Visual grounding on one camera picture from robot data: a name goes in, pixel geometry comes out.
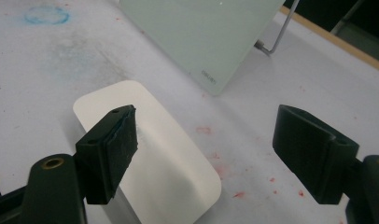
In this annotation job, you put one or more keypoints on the pale green glass whiteboard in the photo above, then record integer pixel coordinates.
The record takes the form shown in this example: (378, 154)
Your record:
(203, 31)

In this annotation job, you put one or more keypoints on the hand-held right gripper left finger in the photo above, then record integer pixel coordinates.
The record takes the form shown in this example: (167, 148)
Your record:
(116, 155)

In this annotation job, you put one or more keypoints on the white whiteboard eraser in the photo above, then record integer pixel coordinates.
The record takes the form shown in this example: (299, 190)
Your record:
(169, 168)

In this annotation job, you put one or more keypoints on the metal whiteboard stand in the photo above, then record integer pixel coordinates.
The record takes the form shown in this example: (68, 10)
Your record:
(283, 31)

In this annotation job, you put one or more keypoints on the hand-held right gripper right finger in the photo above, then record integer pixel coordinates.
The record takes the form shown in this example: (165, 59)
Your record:
(306, 149)

